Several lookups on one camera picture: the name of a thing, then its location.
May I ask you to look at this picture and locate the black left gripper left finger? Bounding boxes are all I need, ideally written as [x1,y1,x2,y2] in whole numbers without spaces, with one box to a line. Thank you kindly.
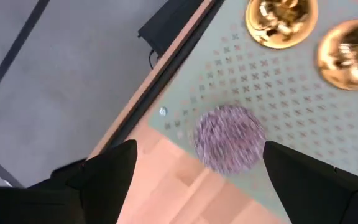
[0,139,139,224]

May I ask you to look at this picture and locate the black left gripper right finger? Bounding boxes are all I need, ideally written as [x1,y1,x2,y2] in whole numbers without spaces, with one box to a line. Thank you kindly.
[262,140,358,224]

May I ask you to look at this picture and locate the blue patterned candle tin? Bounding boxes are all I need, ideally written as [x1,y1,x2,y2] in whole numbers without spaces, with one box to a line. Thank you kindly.
[193,104,267,175]

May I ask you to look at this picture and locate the gold bowl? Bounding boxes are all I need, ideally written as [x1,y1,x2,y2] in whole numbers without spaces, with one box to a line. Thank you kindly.
[315,19,358,91]

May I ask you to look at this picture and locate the green perforated metal shelf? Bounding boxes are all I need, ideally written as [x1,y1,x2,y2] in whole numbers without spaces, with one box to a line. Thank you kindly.
[147,0,358,224]

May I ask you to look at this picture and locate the gold candlestick holder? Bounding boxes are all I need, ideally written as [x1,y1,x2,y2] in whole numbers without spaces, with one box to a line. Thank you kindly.
[244,0,319,50]

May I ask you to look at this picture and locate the black bracket box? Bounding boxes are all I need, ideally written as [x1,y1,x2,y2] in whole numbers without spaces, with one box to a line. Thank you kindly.
[137,0,213,58]

